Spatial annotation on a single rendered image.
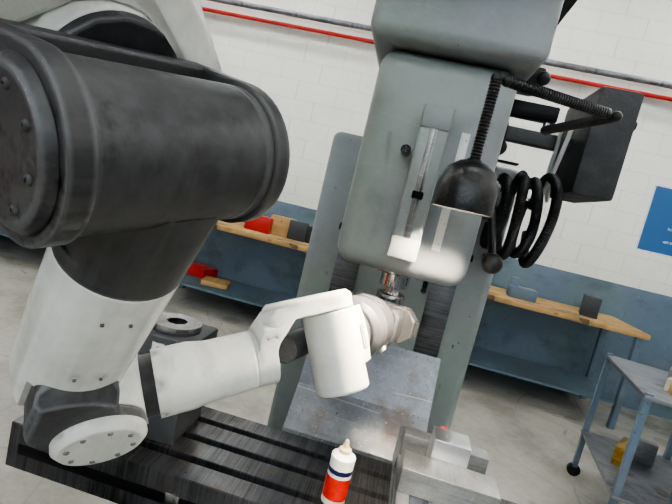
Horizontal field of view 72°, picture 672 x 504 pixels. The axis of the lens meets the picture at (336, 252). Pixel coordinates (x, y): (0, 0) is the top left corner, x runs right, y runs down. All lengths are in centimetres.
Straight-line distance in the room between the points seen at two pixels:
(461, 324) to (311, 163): 408
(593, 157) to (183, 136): 88
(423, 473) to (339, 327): 33
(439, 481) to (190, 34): 68
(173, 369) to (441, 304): 78
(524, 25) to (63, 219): 60
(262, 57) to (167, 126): 522
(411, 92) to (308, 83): 458
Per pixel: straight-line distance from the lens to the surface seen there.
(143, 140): 24
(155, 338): 86
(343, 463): 81
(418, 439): 89
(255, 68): 546
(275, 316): 52
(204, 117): 27
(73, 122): 22
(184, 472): 86
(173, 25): 37
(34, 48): 24
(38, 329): 39
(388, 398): 117
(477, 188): 55
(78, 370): 40
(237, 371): 51
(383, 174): 68
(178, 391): 51
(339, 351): 54
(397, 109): 70
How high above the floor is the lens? 140
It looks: 7 degrees down
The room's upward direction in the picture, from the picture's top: 13 degrees clockwise
